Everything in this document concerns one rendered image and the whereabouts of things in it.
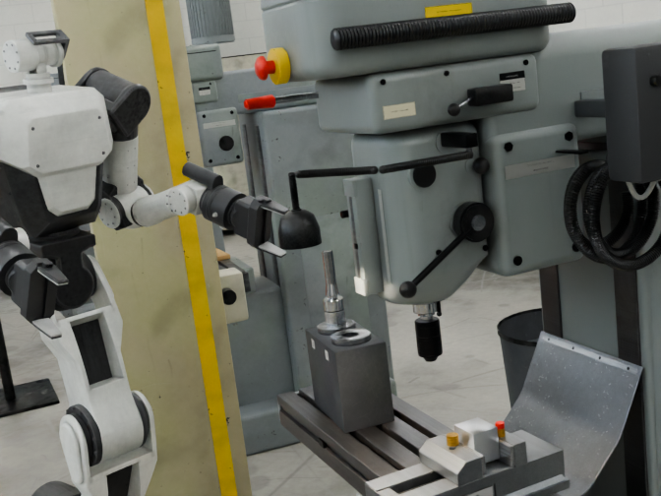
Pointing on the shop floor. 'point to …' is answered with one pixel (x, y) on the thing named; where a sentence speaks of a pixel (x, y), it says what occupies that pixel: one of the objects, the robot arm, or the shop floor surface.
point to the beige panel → (164, 254)
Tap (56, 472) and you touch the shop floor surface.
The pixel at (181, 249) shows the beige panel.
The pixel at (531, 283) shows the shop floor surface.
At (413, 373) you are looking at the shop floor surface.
